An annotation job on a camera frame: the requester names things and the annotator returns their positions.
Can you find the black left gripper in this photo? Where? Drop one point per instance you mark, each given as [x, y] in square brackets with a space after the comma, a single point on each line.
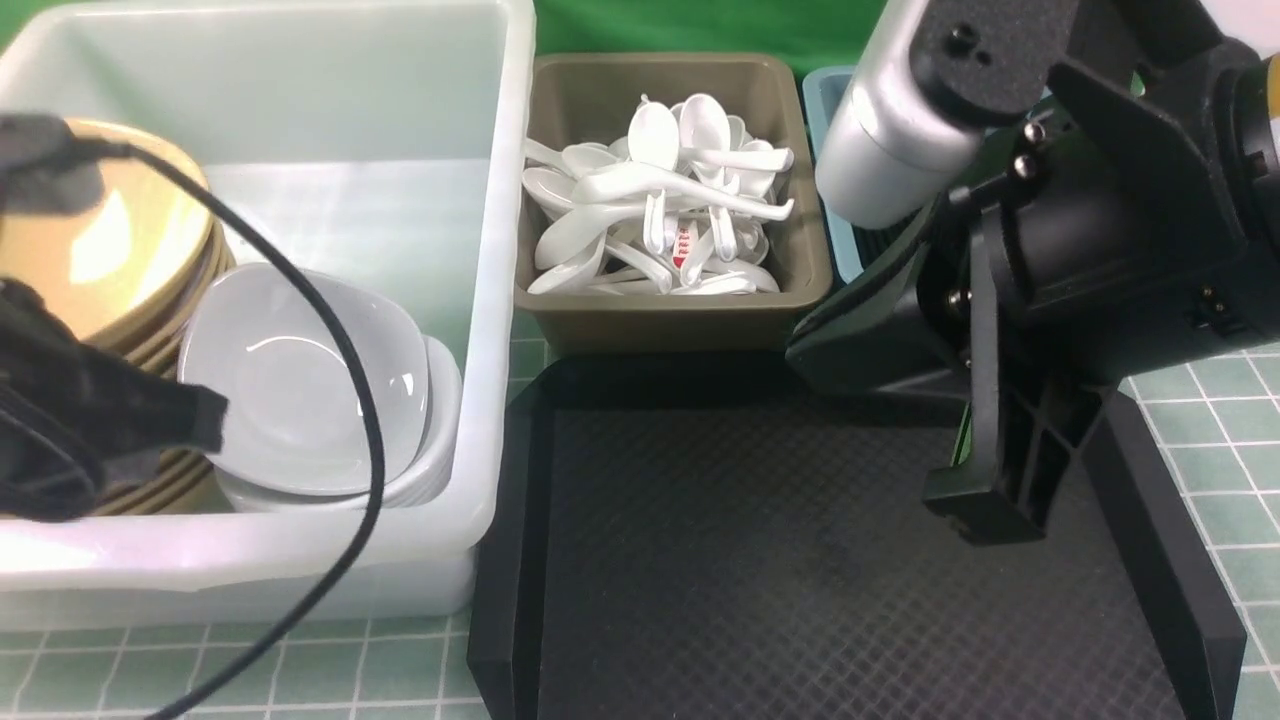
[77, 419]

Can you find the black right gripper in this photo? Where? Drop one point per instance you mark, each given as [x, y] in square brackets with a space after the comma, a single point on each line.
[1126, 221]

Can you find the white square sauce dish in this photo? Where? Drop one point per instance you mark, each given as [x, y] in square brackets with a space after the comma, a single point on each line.
[294, 423]

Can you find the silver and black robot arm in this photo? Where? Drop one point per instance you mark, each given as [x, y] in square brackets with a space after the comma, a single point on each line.
[935, 73]

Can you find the stack of yellow bowls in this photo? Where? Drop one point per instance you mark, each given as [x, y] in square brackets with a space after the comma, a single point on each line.
[101, 222]

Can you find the green checkered tablecloth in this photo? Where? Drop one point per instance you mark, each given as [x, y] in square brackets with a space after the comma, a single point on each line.
[1215, 423]

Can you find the stack of white square dishes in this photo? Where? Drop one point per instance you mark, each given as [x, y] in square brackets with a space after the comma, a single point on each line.
[419, 483]

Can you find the black plastic serving tray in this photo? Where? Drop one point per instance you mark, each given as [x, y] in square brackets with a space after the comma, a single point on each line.
[697, 536]

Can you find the blue-grey chopstick bin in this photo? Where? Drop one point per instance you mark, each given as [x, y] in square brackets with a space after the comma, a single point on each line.
[821, 92]

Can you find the pile of white soup spoons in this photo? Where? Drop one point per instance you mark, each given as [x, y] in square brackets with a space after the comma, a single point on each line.
[677, 206]

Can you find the large translucent white plastic bin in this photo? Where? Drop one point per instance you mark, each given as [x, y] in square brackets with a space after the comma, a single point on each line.
[376, 141]

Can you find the olive brown spoon bin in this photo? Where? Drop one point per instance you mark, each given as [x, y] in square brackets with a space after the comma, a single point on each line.
[591, 97]

